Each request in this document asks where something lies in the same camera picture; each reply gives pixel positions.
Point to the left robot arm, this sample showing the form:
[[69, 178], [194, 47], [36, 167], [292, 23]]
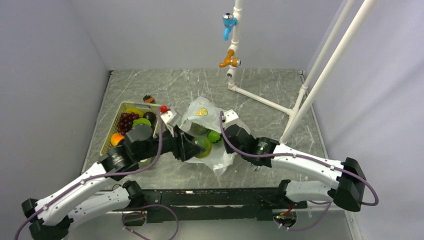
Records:
[[52, 217]]

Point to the netted green fake melon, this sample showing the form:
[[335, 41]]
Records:
[[198, 129]]

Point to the white plastic bag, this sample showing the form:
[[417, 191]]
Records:
[[203, 112]]

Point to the bright green fake lime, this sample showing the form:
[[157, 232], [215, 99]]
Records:
[[214, 137]]

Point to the blue valve tap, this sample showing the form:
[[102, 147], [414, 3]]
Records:
[[229, 22]]

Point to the dark green fake orange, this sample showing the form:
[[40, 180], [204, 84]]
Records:
[[204, 142]]

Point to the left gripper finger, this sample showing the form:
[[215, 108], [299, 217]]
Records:
[[192, 151], [186, 140]]

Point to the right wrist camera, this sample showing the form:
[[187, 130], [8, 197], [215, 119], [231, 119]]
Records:
[[229, 118]]

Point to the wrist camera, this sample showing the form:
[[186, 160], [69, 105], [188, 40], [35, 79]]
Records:
[[229, 118], [170, 117]]

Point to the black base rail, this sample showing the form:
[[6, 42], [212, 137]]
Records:
[[259, 203]]

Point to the orange valve tap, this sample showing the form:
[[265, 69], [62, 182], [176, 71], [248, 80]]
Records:
[[230, 60]]

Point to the beige plastic basket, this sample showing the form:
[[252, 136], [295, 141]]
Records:
[[144, 107]]

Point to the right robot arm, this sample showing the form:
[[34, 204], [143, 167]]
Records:
[[342, 182]]

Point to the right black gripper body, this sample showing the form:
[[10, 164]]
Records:
[[229, 149]]

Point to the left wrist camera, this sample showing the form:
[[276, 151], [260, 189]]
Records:
[[170, 117]]

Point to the small orange black object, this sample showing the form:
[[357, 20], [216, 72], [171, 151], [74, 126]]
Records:
[[149, 99]]

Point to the dark purple fake fruit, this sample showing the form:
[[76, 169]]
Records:
[[150, 116]]

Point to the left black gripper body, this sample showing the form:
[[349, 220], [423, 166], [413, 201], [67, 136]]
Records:
[[170, 142]]

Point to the yellow fake banana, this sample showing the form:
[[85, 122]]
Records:
[[136, 111]]

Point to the purple fake grapes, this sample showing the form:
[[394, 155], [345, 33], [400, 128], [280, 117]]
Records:
[[125, 122]]

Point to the orange fake mango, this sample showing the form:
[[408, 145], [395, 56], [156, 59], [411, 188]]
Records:
[[117, 139]]

